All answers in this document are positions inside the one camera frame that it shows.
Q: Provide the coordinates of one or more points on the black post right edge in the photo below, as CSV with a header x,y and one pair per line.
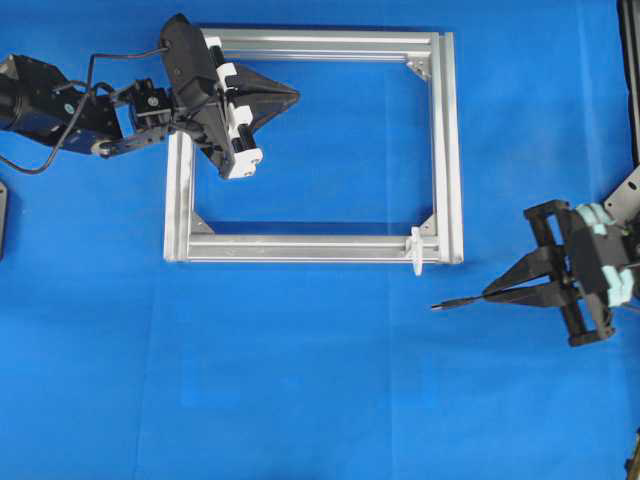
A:
x,y
628,15

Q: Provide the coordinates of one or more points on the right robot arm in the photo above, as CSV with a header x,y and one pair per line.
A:
x,y
623,205

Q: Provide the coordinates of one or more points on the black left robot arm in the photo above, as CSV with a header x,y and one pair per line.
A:
x,y
93,118

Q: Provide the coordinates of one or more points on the silver corner bracket bottom left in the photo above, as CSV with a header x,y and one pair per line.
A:
x,y
199,226

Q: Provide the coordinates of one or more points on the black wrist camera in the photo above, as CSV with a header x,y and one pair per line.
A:
x,y
188,63

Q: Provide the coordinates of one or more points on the aluminium extrusion frame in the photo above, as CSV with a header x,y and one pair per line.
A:
x,y
447,247

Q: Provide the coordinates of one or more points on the black object left edge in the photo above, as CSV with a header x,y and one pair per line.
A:
x,y
4,196

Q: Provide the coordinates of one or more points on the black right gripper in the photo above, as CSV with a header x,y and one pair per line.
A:
x,y
583,251

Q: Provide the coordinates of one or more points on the blue table mat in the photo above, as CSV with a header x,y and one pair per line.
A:
x,y
116,364

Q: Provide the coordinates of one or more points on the silver corner bracket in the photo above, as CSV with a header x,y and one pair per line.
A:
x,y
199,226
420,67
429,226

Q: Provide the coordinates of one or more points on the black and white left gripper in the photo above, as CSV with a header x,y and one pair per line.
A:
x,y
227,124

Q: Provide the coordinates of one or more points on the white string loop clip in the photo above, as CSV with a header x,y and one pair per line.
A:
x,y
414,250

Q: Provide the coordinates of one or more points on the silver corner bracket bottom right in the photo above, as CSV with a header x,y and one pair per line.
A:
x,y
429,226

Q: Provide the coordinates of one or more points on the silver corner bracket top right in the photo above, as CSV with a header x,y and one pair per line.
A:
x,y
420,67

